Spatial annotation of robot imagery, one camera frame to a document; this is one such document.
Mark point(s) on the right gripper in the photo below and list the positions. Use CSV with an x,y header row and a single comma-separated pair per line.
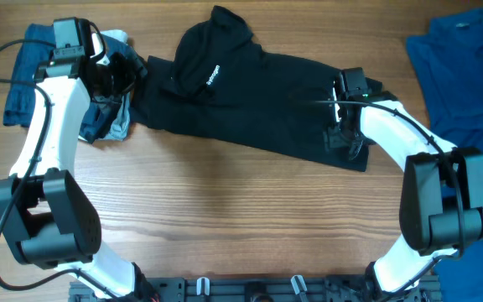
x,y
333,140

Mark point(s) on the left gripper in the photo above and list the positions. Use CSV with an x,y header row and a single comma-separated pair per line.
x,y
119,63

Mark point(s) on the black polo shirt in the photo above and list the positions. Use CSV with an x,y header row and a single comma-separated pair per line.
x,y
223,85

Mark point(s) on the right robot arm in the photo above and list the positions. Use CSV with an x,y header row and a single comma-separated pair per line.
x,y
441,204

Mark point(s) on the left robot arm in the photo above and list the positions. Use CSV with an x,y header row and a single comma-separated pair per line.
x,y
45,217

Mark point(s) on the blue polo shirt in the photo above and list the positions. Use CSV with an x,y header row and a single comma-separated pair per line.
x,y
448,61

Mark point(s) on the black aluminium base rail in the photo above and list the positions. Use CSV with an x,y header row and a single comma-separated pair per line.
x,y
333,288

